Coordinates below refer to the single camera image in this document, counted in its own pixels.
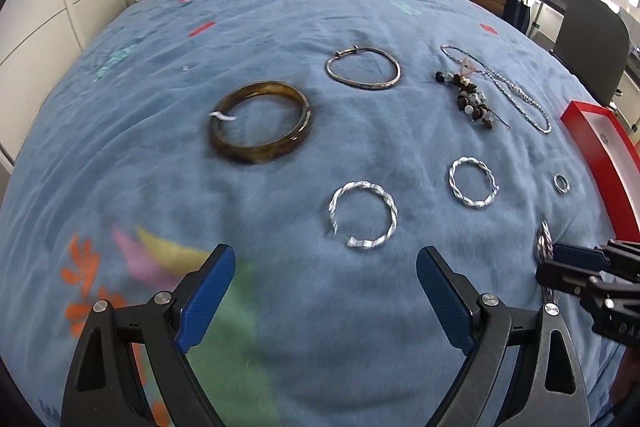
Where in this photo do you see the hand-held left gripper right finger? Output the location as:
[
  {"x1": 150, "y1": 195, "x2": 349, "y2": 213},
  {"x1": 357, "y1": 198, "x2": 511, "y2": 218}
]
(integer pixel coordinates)
[{"x1": 416, "y1": 246, "x2": 591, "y2": 427}]

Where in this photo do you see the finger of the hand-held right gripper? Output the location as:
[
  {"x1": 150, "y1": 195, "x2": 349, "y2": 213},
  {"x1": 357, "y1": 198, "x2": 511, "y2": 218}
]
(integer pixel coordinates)
[
  {"x1": 552, "y1": 241, "x2": 640, "y2": 280},
  {"x1": 536, "y1": 259, "x2": 640, "y2": 345}
]

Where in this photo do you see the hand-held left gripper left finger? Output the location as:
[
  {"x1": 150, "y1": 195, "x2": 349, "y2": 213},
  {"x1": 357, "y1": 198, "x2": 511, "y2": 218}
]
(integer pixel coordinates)
[{"x1": 60, "y1": 243, "x2": 236, "y2": 427}]

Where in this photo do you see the thick silver chain bracelet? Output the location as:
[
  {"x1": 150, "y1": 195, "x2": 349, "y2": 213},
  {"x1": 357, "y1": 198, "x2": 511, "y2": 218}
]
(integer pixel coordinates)
[{"x1": 534, "y1": 219, "x2": 558, "y2": 308}]

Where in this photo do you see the twisted silver bangle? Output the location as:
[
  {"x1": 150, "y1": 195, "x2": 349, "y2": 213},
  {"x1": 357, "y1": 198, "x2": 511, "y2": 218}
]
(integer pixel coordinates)
[
  {"x1": 448, "y1": 155, "x2": 500, "y2": 209},
  {"x1": 327, "y1": 181, "x2": 399, "y2": 252}
]

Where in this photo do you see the thin silver chain necklace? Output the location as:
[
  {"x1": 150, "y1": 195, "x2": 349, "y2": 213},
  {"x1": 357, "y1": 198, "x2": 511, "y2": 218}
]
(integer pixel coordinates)
[{"x1": 440, "y1": 44, "x2": 552, "y2": 135}]

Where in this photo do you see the red jewelry box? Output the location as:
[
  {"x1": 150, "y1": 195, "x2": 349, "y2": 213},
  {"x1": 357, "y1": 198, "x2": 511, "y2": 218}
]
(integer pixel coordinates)
[{"x1": 560, "y1": 101, "x2": 640, "y2": 253}]

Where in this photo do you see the brown beaded bracelet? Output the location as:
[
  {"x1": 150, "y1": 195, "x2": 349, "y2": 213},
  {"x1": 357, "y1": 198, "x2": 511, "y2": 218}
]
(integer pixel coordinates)
[{"x1": 434, "y1": 69, "x2": 513, "y2": 132}]

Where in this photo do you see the dark brown bangle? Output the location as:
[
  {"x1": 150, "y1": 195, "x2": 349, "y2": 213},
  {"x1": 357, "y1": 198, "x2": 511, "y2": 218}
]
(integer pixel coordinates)
[{"x1": 208, "y1": 81, "x2": 313, "y2": 165}]

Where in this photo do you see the thin silver bangle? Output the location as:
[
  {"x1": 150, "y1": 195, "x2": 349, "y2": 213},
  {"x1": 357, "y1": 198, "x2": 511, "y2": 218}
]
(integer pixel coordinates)
[{"x1": 325, "y1": 47, "x2": 402, "y2": 92}]

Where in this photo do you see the grey chair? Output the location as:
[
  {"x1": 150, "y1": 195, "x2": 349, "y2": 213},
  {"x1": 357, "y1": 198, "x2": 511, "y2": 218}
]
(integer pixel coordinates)
[{"x1": 550, "y1": 0, "x2": 631, "y2": 108}]

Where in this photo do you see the dark blue bag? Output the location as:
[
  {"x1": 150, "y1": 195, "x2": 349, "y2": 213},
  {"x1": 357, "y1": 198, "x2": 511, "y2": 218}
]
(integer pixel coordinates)
[{"x1": 502, "y1": 0, "x2": 533, "y2": 35}]

